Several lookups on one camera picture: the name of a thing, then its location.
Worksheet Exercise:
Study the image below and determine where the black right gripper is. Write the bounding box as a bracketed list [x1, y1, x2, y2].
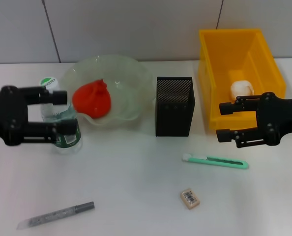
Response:
[216, 92, 292, 148]

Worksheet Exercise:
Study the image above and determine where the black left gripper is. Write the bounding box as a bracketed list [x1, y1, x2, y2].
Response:
[0, 86, 78, 147]

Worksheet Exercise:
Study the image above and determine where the orange fruit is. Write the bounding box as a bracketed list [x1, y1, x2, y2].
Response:
[72, 78, 112, 119]

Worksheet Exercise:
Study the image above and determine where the clear green-labelled water bottle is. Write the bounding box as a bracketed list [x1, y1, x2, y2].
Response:
[39, 76, 83, 155]

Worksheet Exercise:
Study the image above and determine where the white paper ball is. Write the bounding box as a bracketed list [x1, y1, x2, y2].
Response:
[230, 80, 256, 99]

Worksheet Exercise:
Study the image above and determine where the mint green utility knife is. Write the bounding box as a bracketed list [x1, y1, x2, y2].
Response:
[182, 153, 250, 170]

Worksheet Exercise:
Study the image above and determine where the black mesh pen holder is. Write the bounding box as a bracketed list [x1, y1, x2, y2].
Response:
[155, 76, 196, 137]

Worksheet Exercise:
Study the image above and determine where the pale green wavy glass plate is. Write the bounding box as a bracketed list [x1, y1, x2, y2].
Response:
[62, 54, 154, 128]

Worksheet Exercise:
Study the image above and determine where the beige eraser with barcode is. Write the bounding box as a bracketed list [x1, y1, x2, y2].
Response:
[179, 188, 201, 211]

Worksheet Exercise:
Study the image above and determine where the grey glitter pen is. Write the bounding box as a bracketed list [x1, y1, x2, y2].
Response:
[16, 201, 95, 231]

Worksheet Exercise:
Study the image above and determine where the yellow plastic bin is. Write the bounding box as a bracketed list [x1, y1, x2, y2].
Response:
[198, 28, 287, 130]

